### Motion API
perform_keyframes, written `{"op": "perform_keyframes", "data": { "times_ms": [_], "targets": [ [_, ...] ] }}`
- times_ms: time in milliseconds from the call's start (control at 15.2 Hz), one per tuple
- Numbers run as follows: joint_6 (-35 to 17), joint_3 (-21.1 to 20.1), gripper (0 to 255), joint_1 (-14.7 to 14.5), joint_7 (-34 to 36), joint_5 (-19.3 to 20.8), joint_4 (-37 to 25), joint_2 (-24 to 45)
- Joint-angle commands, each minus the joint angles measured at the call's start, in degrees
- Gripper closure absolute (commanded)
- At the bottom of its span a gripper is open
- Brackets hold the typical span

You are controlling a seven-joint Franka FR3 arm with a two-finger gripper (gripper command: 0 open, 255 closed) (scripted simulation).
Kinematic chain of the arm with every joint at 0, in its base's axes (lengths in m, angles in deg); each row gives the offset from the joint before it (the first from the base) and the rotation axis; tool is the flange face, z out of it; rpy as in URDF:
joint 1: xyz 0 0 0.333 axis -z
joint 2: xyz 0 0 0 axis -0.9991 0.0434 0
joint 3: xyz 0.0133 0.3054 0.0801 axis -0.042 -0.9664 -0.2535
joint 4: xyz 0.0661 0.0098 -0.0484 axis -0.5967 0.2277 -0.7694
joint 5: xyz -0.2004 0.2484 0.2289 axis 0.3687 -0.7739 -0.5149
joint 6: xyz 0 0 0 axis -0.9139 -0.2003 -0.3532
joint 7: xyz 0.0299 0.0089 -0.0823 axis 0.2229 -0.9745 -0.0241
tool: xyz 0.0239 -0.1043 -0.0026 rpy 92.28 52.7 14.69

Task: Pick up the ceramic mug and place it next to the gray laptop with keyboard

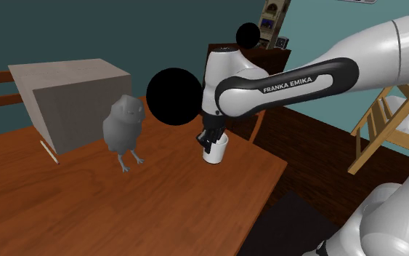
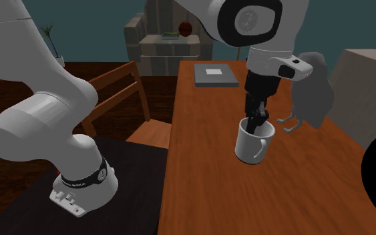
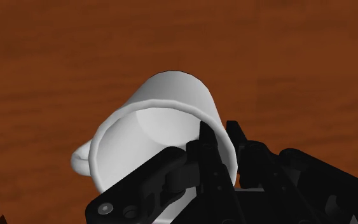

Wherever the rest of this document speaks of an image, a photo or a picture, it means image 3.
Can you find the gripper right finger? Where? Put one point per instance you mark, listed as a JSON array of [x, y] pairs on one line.
[[290, 173]]

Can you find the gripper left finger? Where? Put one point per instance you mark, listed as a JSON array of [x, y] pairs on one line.
[[172, 173]]

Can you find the white mug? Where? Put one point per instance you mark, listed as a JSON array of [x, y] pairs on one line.
[[166, 130]]

